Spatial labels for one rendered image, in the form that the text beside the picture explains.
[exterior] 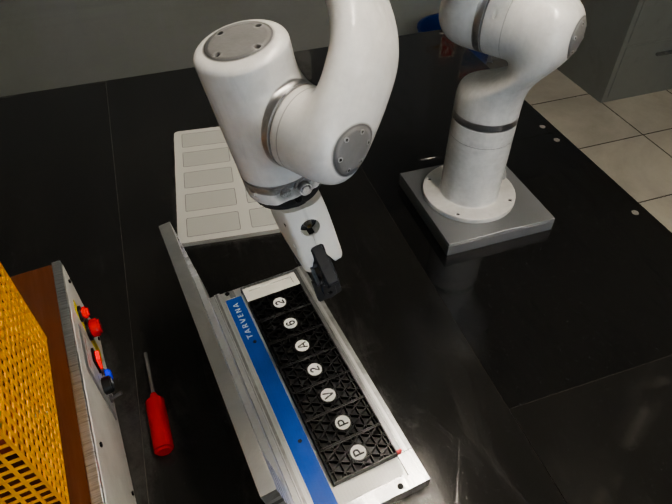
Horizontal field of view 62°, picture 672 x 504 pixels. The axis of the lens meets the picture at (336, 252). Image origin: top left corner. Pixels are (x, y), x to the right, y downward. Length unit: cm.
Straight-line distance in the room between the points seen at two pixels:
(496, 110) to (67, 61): 232
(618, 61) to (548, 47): 259
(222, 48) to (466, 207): 75
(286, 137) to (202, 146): 93
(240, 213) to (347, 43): 76
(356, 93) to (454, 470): 58
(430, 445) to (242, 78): 60
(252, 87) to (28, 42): 255
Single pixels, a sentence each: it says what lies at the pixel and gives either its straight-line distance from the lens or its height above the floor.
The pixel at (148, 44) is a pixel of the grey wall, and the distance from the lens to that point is 298.
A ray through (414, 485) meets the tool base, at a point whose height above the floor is 92.
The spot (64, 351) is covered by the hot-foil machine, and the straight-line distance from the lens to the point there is 78.
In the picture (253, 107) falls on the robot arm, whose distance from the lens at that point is 49.
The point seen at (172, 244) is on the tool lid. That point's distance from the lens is 84.
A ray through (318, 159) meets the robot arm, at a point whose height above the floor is 141.
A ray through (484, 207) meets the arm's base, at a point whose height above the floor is 94.
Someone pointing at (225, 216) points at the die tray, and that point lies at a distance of 117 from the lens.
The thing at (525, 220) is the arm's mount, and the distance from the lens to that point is 117.
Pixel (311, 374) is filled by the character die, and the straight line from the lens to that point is 88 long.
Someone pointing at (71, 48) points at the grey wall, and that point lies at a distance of 299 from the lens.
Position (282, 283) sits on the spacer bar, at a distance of 100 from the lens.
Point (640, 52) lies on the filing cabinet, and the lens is 360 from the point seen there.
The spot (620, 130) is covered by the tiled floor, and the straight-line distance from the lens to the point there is 343.
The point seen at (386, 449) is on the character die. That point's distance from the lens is 83.
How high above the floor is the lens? 168
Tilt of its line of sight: 45 degrees down
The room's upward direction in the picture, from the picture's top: straight up
